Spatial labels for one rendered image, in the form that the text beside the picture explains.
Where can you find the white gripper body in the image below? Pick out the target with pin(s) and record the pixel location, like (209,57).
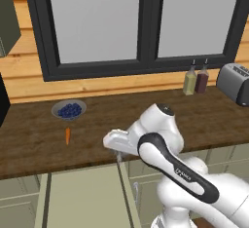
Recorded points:
(117,139)

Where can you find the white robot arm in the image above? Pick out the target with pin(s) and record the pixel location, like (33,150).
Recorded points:
(163,124)

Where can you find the pale green open drawer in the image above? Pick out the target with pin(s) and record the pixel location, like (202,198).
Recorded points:
(84,199)

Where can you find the orange carrot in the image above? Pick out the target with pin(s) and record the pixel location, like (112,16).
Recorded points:
(67,136)

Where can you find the pale green cupboard door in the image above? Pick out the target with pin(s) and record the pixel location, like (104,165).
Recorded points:
(147,202)

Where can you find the blueberries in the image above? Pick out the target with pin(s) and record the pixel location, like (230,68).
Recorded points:
(69,110)

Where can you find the grey bowl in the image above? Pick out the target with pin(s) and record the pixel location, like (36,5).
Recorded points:
(55,112)

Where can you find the olive oil bottle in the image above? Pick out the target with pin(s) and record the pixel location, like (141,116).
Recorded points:
(189,82)

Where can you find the dark red vinegar bottle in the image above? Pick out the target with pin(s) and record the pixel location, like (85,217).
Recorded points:
(202,82)

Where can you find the black appliance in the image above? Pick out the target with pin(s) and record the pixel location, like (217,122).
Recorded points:
(3,102)

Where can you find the black framed window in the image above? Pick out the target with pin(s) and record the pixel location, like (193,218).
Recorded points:
(147,20)

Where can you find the silver toaster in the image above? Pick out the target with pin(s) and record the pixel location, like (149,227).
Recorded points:
(231,82)

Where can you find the dark green wall cupboard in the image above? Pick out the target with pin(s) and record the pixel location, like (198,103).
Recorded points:
(7,14)

